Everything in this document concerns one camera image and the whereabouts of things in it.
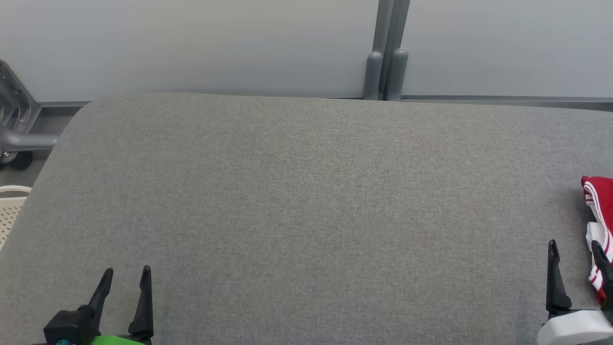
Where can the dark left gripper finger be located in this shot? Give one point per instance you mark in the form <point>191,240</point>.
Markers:
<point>100,299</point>
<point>142,306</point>

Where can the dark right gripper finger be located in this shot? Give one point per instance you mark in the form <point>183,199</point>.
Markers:
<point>556,282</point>
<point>604,273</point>

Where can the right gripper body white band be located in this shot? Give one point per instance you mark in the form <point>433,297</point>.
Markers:
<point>574,328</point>

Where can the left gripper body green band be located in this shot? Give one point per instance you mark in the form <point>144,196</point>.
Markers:
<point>117,340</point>

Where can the red white basketball jersey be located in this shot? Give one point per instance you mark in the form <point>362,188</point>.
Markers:
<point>601,196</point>

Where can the cream perforated laundry basket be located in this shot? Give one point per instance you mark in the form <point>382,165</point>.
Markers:
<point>10,211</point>

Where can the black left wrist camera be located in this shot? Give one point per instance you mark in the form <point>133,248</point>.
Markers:
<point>69,326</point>

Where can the grey metal cart frame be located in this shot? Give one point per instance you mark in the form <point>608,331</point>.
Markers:
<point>19,129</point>

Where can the grey partition post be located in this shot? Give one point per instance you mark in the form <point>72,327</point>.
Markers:
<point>397,72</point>
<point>375,72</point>

